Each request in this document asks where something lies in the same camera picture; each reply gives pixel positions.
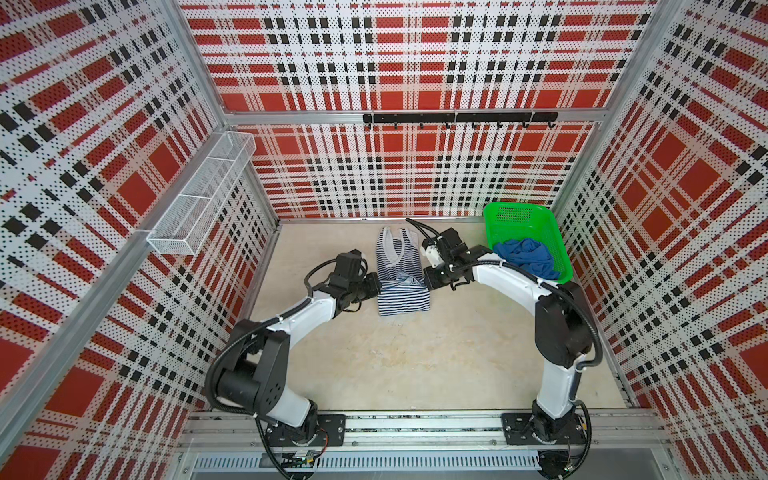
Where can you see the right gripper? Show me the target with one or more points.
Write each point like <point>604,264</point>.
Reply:
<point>431,280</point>

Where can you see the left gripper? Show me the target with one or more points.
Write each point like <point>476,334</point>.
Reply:
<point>373,283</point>

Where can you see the blue white striped tank top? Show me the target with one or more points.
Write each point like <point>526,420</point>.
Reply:
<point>399,268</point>

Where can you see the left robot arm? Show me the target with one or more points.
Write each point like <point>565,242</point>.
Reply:
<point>249,376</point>

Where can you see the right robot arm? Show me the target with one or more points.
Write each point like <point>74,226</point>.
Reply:
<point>564,333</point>

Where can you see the green plastic basket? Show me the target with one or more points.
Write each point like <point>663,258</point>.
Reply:
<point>506,221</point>

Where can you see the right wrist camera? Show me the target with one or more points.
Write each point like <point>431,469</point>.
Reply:
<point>431,252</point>

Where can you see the black hook rail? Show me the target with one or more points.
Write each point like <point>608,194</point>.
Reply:
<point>524,118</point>

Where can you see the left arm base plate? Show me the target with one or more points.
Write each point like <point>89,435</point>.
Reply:
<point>318,430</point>

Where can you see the white wire mesh shelf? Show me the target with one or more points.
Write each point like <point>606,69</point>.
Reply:
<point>186,223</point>

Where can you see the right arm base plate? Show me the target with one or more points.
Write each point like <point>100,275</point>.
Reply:
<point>535,429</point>

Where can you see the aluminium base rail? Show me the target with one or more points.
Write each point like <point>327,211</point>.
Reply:
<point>620,444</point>

